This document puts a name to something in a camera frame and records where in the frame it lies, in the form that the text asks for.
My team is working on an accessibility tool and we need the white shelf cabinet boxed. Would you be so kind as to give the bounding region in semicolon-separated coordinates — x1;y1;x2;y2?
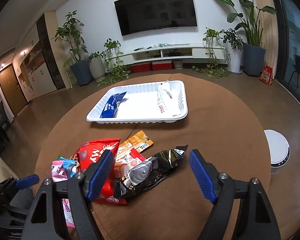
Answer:
13;25;57;101

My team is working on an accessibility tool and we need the red storage box right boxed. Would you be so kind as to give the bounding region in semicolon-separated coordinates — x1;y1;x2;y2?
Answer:
152;61;173;71

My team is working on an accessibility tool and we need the black snack bag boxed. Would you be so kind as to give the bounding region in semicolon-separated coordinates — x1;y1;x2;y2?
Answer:
114;145;188;199

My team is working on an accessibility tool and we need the tall plant blue pot right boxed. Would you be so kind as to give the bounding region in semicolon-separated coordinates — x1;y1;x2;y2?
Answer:
218;0;276;76

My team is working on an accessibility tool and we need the white plastic tray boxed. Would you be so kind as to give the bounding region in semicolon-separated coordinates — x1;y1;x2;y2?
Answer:
86;80;188;124

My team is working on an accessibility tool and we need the plant in white pot right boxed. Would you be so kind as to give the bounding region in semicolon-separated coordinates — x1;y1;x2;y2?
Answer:
220;28;243;74

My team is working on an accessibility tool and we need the orange long snack pack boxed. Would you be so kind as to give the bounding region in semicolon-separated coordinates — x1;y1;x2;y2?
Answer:
117;130;153;155

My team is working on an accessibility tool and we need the trailing vine plant left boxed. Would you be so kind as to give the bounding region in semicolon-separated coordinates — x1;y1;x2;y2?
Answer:
96;38;128;86

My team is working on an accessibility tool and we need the white red fruit snack pack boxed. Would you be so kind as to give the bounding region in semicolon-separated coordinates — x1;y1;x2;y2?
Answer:
114;148;146;178

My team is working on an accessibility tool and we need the plant in white pot left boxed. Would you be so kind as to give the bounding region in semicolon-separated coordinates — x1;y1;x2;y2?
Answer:
88;51;105;80

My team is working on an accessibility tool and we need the white tv console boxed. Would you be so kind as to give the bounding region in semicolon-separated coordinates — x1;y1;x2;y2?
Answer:
120;43;223;66

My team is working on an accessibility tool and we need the red Mylikes chocolate bag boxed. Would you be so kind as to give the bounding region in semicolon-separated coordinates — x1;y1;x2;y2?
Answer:
71;138;127;205

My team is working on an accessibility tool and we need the brown entrance door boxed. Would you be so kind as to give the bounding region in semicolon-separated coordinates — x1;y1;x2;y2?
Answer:
0;64;27;116

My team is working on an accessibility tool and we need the dark blue Tipo cake pack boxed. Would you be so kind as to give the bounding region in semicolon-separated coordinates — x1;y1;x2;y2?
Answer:
100;92;126;118

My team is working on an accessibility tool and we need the tall plant blue pot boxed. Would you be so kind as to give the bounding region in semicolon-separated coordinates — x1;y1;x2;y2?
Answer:
218;0;276;76
53;10;93;86

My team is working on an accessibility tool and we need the trailing vine plant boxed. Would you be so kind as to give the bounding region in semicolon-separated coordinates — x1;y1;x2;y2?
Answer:
192;28;231;78
96;38;128;86

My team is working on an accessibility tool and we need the light blue snack pack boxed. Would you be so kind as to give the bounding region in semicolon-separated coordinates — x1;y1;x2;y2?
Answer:
57;156;79;179

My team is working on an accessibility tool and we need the white long snack pack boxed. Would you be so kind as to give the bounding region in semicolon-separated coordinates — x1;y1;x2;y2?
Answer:
157;81;179;116

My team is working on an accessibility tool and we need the plant in white pot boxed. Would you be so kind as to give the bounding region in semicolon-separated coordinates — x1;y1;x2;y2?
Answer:
220;28;243;74
88;51;105;80

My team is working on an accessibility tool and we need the trailing vine plant right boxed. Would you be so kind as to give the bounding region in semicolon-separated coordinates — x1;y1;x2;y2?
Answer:
192;28;231;78

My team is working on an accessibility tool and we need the tall plant blue pot left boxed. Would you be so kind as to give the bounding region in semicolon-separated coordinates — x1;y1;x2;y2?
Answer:
53;10;93;86

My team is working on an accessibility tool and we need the wall mounted black television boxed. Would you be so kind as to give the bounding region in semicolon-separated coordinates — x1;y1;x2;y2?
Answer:
114;0;197;36

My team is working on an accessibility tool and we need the red storage box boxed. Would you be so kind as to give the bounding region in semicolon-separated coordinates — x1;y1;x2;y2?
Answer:
152;61;173;71
130;62;152;73

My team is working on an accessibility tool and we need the red storage box left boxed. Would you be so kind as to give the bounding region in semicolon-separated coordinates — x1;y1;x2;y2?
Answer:
130;62;152;73

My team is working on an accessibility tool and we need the red paper bag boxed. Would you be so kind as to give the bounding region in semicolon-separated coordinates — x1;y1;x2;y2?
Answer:
259;66;273;86

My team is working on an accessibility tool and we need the pink lollipop snack pack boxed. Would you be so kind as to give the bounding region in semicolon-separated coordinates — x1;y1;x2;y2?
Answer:
51;160;75;228

